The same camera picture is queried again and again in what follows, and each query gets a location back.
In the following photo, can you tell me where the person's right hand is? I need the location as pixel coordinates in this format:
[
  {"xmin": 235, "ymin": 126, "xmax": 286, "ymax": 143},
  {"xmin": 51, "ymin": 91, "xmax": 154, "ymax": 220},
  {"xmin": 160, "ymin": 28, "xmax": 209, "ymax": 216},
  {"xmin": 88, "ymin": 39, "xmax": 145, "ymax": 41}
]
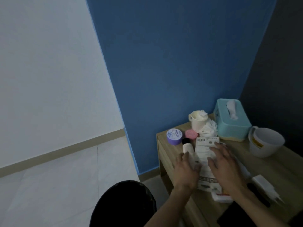
[{"xmin": 207, "ymin": 142, "xmax": 247, "ymax": 193}]

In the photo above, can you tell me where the person's left hand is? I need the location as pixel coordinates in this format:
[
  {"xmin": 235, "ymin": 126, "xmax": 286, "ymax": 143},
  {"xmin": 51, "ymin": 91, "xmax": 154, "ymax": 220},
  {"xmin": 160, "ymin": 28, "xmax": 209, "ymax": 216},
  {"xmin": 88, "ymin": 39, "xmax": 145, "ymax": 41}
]
[{"xmin": 173, "ymin": 152, "xmax": 202, "ymax": 191}]

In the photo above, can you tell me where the white bottle with black cap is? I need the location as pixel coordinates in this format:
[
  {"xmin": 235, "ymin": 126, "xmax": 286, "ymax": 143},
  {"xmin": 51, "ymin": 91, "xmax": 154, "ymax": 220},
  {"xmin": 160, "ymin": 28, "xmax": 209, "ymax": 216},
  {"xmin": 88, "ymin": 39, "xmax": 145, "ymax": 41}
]
[{"xmin": 181, "ymin": 138, "xmax": 195, "ymax": 163}]

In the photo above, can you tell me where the person's right forearm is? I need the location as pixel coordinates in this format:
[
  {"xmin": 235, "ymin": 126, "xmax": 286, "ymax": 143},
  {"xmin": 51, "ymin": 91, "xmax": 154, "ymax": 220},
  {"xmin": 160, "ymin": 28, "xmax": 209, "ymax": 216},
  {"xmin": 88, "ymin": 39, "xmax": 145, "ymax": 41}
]
[{"xmin": 226, "ymin": 185, "xmax": 290, "ymax": 227}]

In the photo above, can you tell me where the person's left forearm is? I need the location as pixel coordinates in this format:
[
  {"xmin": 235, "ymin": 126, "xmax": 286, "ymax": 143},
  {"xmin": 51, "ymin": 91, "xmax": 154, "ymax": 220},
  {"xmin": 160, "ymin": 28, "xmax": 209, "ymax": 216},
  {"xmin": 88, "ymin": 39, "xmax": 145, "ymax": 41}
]
[{"xmin": 144, "ymin": 186, "xmax": 198, "ymax": 227}]

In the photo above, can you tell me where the white printed paper packet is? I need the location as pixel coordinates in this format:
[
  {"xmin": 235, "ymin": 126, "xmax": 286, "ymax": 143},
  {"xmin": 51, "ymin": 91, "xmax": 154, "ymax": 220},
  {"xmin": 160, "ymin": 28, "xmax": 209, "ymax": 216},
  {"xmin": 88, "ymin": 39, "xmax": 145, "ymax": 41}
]
[{"xmin": 194, "ymin": 137, "xmax": 224, "ymax": 193}]

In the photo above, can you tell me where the small white flat packet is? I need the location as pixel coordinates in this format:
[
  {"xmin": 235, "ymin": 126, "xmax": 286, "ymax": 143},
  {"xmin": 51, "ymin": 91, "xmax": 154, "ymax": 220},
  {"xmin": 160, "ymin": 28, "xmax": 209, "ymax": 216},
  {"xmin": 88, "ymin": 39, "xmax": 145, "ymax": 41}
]
[{"xmin": 211, "ymin": 190, "xmax": 234, "ymax": 204}]

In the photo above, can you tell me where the white crumpled tissue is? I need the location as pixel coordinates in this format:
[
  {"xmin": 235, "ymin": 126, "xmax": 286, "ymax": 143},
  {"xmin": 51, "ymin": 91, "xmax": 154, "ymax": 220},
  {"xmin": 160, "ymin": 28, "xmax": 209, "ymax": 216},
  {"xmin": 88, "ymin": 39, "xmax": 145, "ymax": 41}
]
[{"xmin": 199, "ymin": 120, "xmax": 219, "ymax": 139}]

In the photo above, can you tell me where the purple round tin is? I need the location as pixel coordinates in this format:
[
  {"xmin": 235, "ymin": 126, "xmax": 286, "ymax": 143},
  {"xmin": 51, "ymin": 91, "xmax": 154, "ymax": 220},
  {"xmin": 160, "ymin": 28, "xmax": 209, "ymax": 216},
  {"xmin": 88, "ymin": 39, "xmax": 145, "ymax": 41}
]
[{"xmin": 166, "ymin": 128, "xmax": 183, "ymax": 146}]

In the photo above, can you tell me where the teal tissue box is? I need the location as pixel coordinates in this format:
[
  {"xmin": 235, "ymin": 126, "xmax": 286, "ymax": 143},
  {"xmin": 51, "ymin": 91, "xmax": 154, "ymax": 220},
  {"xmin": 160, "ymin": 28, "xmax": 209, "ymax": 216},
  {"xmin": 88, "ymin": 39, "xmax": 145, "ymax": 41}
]
[{"xmin": 213, "ymin": 98, "xmax": 252, "ymax": 142}]

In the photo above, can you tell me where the cream cup with lid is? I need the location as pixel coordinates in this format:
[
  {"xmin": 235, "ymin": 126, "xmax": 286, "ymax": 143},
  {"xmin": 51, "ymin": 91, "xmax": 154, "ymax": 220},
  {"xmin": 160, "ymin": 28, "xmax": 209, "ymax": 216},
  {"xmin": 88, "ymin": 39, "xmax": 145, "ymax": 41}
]
[{"xmin": 188, "ymin": 110, "xmax": 209, "ymax": 133}]

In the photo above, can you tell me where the black phone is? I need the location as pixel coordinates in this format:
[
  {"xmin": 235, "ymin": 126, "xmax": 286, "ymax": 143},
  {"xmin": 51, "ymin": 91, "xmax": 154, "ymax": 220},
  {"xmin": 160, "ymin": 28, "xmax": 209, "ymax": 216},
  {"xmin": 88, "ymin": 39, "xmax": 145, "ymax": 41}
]
[{"xmin": 217, "ymin": 201, "xmax": 252, "ymax": 227}]

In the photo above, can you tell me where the white charger adapter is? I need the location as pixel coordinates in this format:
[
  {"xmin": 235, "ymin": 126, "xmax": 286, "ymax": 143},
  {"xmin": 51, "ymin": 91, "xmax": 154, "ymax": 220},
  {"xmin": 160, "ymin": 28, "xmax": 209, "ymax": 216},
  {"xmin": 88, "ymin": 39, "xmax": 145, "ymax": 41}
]
[{"xmin": 251, "ymin": 174, "xmax": 284, "ymax": 205}]

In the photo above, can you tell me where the white tissue sheet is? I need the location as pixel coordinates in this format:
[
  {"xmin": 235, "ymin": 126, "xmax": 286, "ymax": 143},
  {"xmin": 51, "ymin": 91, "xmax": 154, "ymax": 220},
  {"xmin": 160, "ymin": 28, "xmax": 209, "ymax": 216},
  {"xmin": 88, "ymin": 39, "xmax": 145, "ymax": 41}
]
[{"xmin": 226, "ymin": 100, "xmax": 239, "ymax": 121}]

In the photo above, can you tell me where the white mug with yellow label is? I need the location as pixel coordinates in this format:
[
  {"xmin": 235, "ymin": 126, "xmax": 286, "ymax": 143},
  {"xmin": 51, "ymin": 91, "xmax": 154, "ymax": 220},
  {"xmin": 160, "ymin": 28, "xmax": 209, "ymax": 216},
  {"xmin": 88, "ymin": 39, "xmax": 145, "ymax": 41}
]
[{"xmin": 248, "ymin": 126, "xmax": 285, "ymax": 159}]

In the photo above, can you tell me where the wooden bedside cabinet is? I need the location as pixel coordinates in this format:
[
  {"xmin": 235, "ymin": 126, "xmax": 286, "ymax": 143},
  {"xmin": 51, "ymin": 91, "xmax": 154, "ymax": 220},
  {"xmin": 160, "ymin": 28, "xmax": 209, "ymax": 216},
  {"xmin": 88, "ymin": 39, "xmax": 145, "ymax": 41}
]
[{"xmin": 156, "ymin": 113, "xmax": 303, "ymax": 227}]

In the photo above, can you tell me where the black waste bin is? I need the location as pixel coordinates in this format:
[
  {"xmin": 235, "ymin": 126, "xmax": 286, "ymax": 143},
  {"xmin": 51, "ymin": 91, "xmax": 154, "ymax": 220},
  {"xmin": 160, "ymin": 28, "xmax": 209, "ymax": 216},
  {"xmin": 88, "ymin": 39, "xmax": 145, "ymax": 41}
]
[{"xmin": 89, "ymin": 180, "xmax": 157, "ymax": 227}]

